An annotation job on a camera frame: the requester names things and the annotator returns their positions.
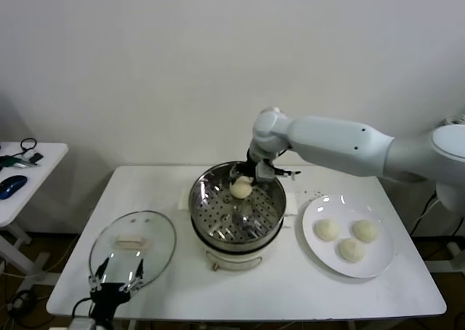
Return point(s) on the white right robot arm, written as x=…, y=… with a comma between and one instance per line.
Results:
x=327, y=141

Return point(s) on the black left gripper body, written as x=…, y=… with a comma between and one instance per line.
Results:
x=109, y=293

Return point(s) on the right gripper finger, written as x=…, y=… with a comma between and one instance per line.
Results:
x=256, y=181
x=236, y=171

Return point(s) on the white furniture foot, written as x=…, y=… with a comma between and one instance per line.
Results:
x=455, y=252

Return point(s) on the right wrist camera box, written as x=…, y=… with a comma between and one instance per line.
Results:
x=270, y=170

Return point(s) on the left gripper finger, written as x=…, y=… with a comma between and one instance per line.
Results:
x=99, y=277
x=137, y=276

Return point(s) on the stainless steel steamer basket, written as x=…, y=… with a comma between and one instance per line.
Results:
x=254, y=213

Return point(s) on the white steamed baozi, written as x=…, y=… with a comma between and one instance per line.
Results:
x=364, y=230
x=351, y=250
x=240, y=190
x=327, y=230

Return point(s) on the white side table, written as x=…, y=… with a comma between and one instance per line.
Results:
x=36, y=184

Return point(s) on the green hand tool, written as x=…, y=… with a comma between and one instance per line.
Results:
x=9, y=160

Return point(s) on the blue computer mouse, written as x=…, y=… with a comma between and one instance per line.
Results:
x=11, y=185

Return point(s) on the white round plate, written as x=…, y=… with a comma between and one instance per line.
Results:
x=327, y=206

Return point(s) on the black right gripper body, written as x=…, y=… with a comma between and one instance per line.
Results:
x=253, y=161

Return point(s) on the white item on shelf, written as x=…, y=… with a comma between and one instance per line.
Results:
x=458, y=119

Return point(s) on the white plastic box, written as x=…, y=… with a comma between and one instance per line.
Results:
x=81, y=324

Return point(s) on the glass pot lid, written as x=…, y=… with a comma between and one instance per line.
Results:
x=145, y=242

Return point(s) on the small black clip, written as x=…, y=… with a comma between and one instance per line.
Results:
x=36, y=158

